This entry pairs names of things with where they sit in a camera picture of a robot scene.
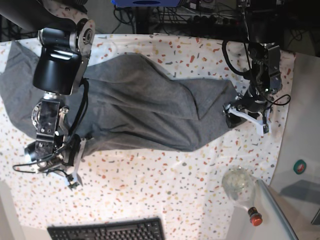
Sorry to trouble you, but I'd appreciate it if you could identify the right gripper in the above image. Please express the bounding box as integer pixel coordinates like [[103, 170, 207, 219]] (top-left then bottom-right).
[[37, 134, 81, 174]]

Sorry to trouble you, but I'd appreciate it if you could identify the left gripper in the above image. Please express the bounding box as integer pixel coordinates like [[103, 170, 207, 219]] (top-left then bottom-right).
[[225, 113, 247, 128]]

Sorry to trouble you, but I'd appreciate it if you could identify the grey t-shirt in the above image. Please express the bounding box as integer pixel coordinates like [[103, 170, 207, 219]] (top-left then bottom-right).
[[0, 42, 237, 156]]

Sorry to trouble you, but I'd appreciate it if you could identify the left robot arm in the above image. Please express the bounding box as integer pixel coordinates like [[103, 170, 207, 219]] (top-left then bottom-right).
[[222, 0, 291, 134]]

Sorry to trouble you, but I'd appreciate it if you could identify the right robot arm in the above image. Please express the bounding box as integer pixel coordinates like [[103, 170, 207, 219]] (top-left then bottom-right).
[[0, 0, 96, 176]]

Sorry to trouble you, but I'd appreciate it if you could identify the clear bottle with red cap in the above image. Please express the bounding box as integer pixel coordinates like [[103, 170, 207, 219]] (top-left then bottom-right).
[[221, 166, 263, 227]]

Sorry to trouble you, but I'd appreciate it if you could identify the green tape roll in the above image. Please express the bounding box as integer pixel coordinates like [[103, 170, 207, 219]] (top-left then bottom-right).
[[293, 159, 307, 175]]

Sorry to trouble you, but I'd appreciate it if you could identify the terrazzo pattern table cloth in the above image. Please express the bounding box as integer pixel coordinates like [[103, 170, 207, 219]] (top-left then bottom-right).
[[0, 34, 289, 240]]

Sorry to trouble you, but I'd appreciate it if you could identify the black keyboard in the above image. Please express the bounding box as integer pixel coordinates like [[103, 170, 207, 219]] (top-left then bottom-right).
[[47, 217, 165, 240]]

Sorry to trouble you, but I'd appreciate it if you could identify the blue box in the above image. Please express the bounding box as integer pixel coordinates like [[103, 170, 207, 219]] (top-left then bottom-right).
[[111, 0, 187, 8]]

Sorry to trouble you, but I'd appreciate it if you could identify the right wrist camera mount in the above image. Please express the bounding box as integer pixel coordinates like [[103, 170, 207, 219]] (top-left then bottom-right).
[[53, 137, 87, 191]]

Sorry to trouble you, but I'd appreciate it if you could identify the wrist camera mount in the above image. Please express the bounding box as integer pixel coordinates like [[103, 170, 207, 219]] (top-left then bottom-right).
[[223, 104, 272, 137], [53, 137, 87, 191]]

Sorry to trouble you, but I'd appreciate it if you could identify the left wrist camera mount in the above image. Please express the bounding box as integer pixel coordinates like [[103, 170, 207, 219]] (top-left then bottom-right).
[[223, 104, 272, 137]]

